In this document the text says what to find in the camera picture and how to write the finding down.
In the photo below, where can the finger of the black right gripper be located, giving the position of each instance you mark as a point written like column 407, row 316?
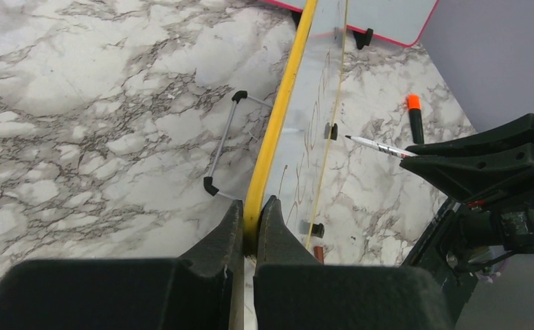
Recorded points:
column 502, row 138
column 496, row 178

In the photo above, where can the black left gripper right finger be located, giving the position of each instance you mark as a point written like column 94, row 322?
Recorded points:
column 293, row 290

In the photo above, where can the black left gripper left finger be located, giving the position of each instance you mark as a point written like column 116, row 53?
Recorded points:
column 192, row 291

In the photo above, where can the brown marker cap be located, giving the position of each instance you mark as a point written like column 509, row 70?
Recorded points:
column 319, row 254

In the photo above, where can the white brown whiteboard marker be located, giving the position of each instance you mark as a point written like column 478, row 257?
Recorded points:
column 381, row 147

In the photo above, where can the yellow framed whiteboard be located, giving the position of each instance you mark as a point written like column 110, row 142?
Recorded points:
column 293, row 152

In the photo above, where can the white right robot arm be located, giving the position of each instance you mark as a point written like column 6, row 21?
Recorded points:
column 485, row 234

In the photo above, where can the pink framed whiteboard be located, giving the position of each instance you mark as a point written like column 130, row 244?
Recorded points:
column 398, row 22

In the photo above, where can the black orange highlighter marker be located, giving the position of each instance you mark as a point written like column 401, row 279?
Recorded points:
column 415, row 118

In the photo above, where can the aluminium table frame rail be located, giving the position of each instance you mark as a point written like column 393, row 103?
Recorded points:
column 430, row 254

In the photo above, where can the grey wire easel stand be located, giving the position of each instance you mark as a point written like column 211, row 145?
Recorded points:
column 208, row 180

